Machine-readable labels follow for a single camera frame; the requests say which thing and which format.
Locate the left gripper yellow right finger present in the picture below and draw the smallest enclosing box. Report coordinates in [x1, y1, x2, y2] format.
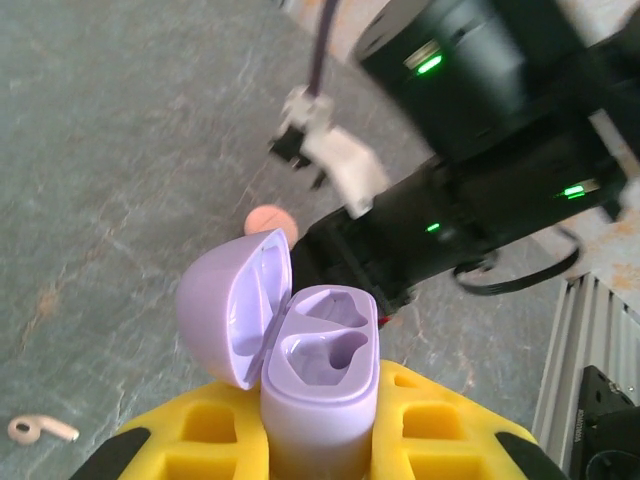
[367, 358, 571, 480]

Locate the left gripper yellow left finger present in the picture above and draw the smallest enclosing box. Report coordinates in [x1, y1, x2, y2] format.
[69, 380, 275, 480]

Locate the purple earbud charging case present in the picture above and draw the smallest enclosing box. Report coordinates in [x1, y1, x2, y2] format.
[174, 227, 380, 480]

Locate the pink wireless earbud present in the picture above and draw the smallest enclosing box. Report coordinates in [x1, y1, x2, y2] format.
[7, 413, 81, 446]

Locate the pink earbud charging case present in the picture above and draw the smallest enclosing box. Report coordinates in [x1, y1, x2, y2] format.
[244, 203, 300, 241]

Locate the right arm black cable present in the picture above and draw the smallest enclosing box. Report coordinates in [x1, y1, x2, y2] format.
[452, 227, 581, 296]

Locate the white cable connector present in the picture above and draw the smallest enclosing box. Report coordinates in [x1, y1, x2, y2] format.
[269, 84, 391, 219]

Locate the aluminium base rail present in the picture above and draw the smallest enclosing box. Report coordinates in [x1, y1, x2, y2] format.
[532, 272, 640, 451]

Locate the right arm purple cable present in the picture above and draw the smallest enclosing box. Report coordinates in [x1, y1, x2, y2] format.
[304, 0, 341, 96]

